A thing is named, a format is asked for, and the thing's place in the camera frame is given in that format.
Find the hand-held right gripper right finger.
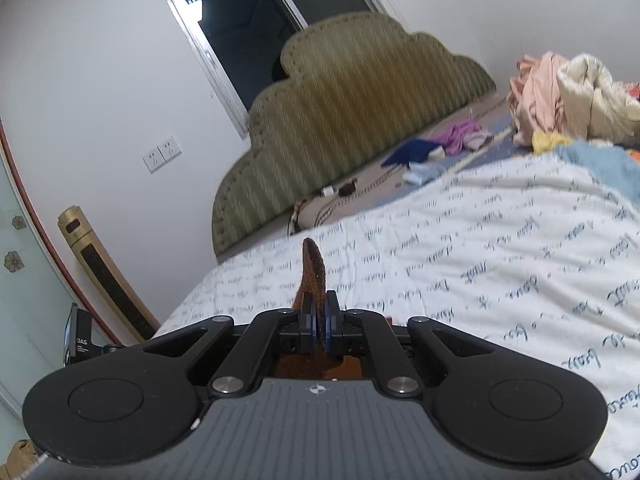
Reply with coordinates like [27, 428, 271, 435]
[322, 290, 493, 398]

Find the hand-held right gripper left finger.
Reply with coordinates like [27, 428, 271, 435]
[142, 292, 317, 398]

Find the brown knitted cloth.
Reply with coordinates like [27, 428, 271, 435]
[274, 237, 368, 381]

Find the pink clothes pile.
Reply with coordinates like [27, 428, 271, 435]
[507, 51, 571, 147]

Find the pile of pastel clothes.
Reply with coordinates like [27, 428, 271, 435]
[556, 52, 640, 141]

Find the gold tower air conditioner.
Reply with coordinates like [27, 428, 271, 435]
[56, 205, 161, 343]

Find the patterned pillow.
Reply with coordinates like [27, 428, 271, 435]
[289, 195, 362, 237]

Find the tan object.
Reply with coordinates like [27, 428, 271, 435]
[0, 439, 40, 480]

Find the white printed blanket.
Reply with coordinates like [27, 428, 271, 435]
[150, 152, 640, 480]

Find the small light blue cloth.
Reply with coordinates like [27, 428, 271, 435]
[402, 161, 447, 186]

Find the navy blue cloth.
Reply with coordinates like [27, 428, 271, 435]
[381, 139, 441, 168]

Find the olive striped headboard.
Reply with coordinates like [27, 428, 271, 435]
[210, 11, 498, 258]

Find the purple cloth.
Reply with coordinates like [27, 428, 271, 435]
[430, 120, 493, 157]

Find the small yellow cloth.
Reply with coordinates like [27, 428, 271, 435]
[531, 131, 573, 155]

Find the aluminium framed window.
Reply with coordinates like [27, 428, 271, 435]
[159, 0, 401, 136]

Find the light blue towel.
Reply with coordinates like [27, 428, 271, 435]
[557, 140, 640, 206]

